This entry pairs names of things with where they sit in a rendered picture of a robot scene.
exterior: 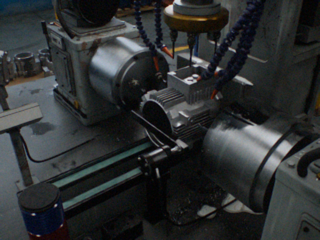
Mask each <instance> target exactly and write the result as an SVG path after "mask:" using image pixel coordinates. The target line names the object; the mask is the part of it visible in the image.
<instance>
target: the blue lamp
mask: <svg viewBox="0 0 320 240"><path fill-rule="evenodd" d="M20 212H21V215H22V218H23V220H24V224H25V227H26V229H27V230H28V231H29V232H30V233H31V234H34V235H46V234H49V233H52V232H54V231H56V230H57V229H58V228H59V227H60V226H61V225H62V223H63V222H64V221H65V213H64V208H63V204H62V199H61V196H60V198H59V201H58V202H57V203H56V204H55V205H54V206H52V208H50V209H48V210H47V211H45V212H41V213H29V212H26V211H23V210H22V209H21V208H20Z"/></svg>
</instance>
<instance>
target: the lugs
mask: <svg viewBox="0 0 320 240"><path fill-rule="evenodd" d="M149 97H150V93H147V94H144V95H143V96H142V97H141V98H142V101H143V103H145V102H146V101H147V100H149ZM222 98H223V96H222V94H221V92H220V91H219V92H218V93H217V94H216V95H215V97H214V98H213V99H214V101H215V102H216V101H219V100H221V99H222ZM166 114H167V116H168V118H169V119H170V121H171V120H173V119H175V118H177V117H179V114H178V112H177V111H176V109H172V110H170V111H168V112H167V113H166ZM143 133H144V135H145V136H146V137H147V136H148V134H147V132H146V129H145V128H144V129H143Z"/></svg>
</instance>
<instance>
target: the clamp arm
mask: <svg viewBox="0 0 320 240"><path fill-rule="evenodd" d="M131 118H132V119H134V120H135V121H136V122H138V123H139V124H140V125H141V126H143V127H144V128H146V129H147V130H148V131H149V132H151V133H152V134H154V135H155V136H156V137H158V138H159V139H160V140H162V141H163V142H164V143H166V144H167V145H168V146H170V147H171V148H172V149H173V148H175V147H177V146H178V147H177V149H179V148H180V149H179V150H178V151H179V153H178V154H180V155H181V156H183V157H185V156H187V155H188V154H189V145H187V144H186V143H184V142H183V141H181V140H180V139H179V138H178V137H176V136H174V134H172V133H170V132H169V131H167V130H166V129H165V128H163V127H162V126H160V125H158V124H157V123H156V122H155V121H153V120H151V119H150V118H149V117H147V116H146V115H145V114H143V112H141V111H139V110H138V109H133V110H132V111H131Z"/></svg>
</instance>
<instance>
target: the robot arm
mask: <svg viewBox="0 0 320 240"><path fill-rule="evenodd" d="M7 57H8V51H6V50H5V51H1V50H0V58H1V59H2V69H3V77H4V81H3V79H2V77H1V75H0V104H1V107H2V110H3V111H5V110H9V105H8V103H7V101H6V98H8V93H7V91H6V88H5V86H6V85H8V84H9V83H10V77H9V69H8V65H7Z"/></svg>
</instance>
